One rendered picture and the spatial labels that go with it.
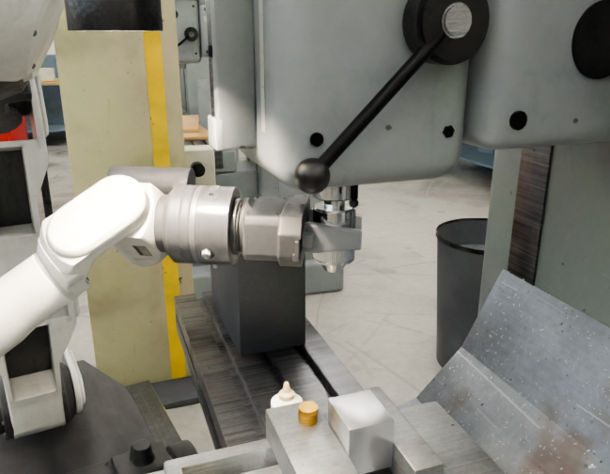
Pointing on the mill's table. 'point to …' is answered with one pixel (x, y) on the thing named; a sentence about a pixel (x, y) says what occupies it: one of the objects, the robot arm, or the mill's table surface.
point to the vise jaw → (305, 444)
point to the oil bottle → (285, 397)
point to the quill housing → (350, 93)
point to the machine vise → (437, 416)
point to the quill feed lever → (453, 39)
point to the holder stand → (260, 304)
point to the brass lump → (307, 413)
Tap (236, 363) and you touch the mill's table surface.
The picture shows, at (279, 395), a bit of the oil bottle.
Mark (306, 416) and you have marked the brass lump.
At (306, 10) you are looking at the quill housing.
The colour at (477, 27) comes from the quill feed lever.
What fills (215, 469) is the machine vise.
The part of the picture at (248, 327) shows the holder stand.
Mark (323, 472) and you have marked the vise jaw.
